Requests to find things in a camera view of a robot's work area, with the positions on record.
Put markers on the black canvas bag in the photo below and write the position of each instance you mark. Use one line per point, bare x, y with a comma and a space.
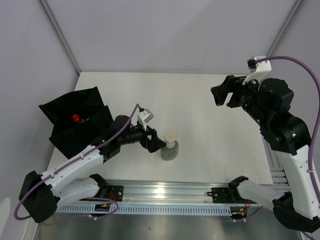
71, 138

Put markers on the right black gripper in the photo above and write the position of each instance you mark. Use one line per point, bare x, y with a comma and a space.
230, 85

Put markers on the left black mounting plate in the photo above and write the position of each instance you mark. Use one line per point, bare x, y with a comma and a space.
115, 192

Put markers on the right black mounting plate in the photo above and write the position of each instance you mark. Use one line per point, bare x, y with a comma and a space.
221, 195

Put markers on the slotted cable duct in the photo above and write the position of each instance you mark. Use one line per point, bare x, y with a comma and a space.
146, 209

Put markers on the frame post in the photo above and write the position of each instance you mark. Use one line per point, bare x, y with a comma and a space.
285, 27
48, 13

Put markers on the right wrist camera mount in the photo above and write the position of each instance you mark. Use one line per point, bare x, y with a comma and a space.
259, 68

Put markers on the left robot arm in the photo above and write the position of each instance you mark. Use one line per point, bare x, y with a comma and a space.
42, 194

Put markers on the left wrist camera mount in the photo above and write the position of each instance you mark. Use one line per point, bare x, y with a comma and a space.
144, 116

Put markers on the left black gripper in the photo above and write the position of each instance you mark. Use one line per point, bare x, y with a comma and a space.
155, 143

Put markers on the red dish soap bottle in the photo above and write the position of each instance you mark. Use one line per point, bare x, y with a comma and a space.
76, 118

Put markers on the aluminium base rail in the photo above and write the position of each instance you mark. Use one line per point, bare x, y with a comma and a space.
142, 192

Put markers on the black mounting plate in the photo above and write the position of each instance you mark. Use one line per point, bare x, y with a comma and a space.
221, 195
115, 192

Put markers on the right frame post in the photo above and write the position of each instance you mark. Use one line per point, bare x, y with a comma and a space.
285, 27

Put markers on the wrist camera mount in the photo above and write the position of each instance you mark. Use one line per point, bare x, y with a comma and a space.
259, 68
144, 116

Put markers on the left frame post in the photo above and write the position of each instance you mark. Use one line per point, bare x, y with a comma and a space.
48, 13

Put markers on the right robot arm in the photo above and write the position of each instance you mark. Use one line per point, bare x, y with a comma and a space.
268, 103

